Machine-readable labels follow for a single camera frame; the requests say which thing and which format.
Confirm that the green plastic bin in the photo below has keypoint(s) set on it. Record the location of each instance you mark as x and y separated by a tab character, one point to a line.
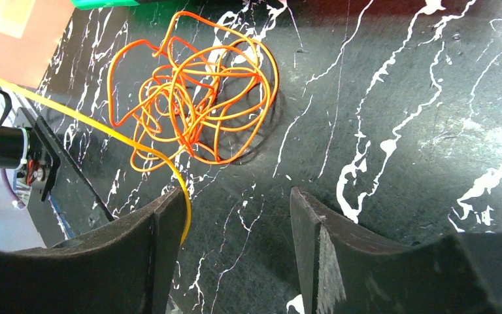
99	4

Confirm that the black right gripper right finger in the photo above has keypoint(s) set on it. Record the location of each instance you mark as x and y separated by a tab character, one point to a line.
346	268

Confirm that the aluminium frame rail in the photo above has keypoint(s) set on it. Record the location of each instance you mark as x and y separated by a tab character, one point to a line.
44	197

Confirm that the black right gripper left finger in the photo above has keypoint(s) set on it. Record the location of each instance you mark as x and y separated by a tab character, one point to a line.
125	266

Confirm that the pink plastic file organizer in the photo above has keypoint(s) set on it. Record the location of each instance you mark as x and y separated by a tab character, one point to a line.
29	35

